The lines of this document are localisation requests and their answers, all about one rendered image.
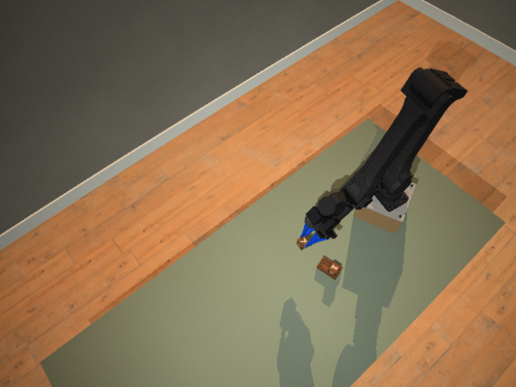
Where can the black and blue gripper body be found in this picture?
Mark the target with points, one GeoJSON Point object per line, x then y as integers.
{"type": "Point", "coordinates": [323, 234]}

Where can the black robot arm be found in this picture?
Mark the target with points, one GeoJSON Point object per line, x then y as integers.
{"type": "Point", "coordinates": [427, 98]}

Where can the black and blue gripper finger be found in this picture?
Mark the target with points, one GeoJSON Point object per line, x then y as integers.
{"type": "Point", "coordinates": [314, 239]}
{"type": "Point", "coordinates": [306, 231]}

